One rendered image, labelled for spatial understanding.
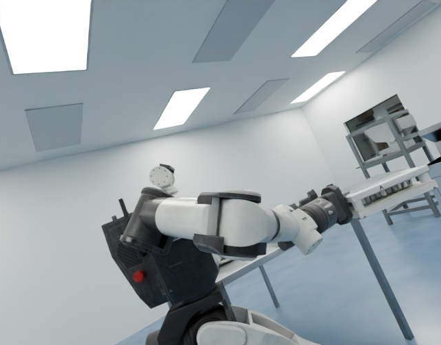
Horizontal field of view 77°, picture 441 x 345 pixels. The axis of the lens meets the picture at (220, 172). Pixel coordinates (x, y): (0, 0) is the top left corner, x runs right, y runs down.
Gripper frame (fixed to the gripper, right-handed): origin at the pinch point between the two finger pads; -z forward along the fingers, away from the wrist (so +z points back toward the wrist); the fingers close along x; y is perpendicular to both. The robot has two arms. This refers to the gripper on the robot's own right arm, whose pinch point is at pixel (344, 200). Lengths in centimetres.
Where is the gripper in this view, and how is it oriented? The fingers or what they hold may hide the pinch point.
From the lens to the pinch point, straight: 94.9
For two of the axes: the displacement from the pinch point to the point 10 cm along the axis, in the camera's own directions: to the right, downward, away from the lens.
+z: -7.9, 2.8, -5.5
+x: 4.1, 9.0, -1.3
